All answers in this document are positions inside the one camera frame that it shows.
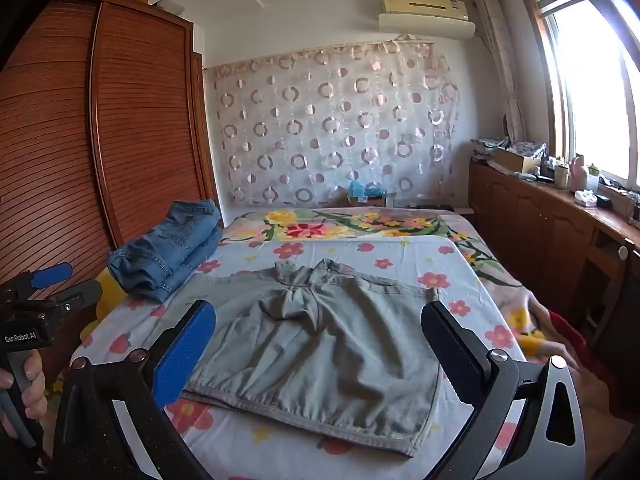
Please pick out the blue plastic bag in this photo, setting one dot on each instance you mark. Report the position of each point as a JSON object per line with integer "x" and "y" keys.
{"x": 360, "y": 188}

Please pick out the strawberry printed white quilt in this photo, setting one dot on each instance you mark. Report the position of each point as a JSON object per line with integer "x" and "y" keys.
{"x": 260, "y": 452}

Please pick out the long wooden cabinet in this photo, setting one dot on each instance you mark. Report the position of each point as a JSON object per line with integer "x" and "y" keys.
{"x": 540, "y": 230}

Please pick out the white tissue pack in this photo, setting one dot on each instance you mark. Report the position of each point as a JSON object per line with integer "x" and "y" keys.
{"x": 585, "y": 198}

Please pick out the wall air conditioner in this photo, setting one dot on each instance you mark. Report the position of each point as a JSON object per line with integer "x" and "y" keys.
{"x": 425, "y": 22}

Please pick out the grey-green pants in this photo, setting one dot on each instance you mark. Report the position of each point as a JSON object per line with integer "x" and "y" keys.
{"x": 325, "y": 350}

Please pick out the brown slatted wooden wardrobe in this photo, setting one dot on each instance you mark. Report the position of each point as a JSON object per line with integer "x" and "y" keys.
{"x": 125, "y": 135}

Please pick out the red cloth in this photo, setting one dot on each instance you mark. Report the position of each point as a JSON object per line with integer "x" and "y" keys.
{"x": 575, "y": 335}

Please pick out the white box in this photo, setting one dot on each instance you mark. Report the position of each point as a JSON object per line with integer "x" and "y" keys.
{"x": 167, "y": 6}

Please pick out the wooden framed window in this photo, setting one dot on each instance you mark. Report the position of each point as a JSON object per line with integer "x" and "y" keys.
{"x": 590, "y": 85}

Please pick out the patterned cloth bundle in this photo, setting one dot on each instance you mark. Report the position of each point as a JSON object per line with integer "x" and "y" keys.
{"x": 525, "y": 148}

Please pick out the floral blanket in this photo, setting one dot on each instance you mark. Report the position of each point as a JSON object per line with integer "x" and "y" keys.
{"x": 320, "y": 227}

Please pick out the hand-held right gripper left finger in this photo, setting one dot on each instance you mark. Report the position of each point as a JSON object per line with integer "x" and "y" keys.
{"x": 185, "y": 355}

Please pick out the white bottle green cap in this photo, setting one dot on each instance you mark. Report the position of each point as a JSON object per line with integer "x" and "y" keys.
{"x": 593, "y": 177}

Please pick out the open cardboard box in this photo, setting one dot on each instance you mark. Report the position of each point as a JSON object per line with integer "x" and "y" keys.
{"x": 515, "y": 161}

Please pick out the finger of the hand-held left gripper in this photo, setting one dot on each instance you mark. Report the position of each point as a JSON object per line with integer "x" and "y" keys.
{"x": 80, "y": 294}
{"x": 50, "y": 274}

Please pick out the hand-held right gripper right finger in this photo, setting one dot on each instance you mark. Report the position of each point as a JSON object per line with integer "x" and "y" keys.
{"x": 450, "y": 355}

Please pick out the person's left hand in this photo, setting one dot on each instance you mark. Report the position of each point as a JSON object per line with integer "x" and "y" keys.
{"x": 35, "y": 385}

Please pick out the white jar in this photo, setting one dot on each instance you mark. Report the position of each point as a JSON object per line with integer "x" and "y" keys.
{"x": 561, "y": 177}

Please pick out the folded blue jeans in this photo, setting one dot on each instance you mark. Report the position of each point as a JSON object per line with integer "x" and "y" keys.
{"x": 165, "y": 255}

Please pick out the beige patterned window curtain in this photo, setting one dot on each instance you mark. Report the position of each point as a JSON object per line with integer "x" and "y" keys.
{"x": 500, "y": 60}

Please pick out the circle patterned sheer curtain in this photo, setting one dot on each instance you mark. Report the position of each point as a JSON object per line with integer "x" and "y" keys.
{"x": 325, "y": 125}

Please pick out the pink bottle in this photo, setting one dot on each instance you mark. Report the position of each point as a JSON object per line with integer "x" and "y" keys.
{"x": 580, "y": 175}

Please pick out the yellow plush toy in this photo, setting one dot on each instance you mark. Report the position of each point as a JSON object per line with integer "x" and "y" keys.
{"x": 107, "y": 295}

